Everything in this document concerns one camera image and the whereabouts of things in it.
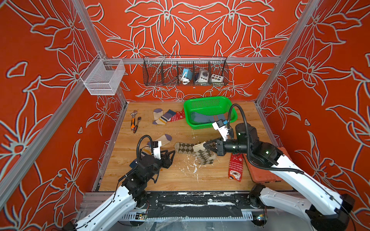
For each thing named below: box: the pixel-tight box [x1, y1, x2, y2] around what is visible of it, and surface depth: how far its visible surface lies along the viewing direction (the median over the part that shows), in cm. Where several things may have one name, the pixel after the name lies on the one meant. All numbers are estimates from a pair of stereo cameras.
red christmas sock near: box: [228, 153, 244, 182], surface depth 84 cm
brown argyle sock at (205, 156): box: [192, 141, 217, 165], surface depth 67 cm
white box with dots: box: [211, 73, 225, 83], surface depth 96 cm
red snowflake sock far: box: [167, 108, 185, 123], surface depth 112 cm
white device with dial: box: [195, 69, 210, 83], surface depth 93 cm
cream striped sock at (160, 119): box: [152, 108, 177, 125], surface depth 112 cm
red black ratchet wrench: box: [132, 116, 142, 134], surface depth 105 cm
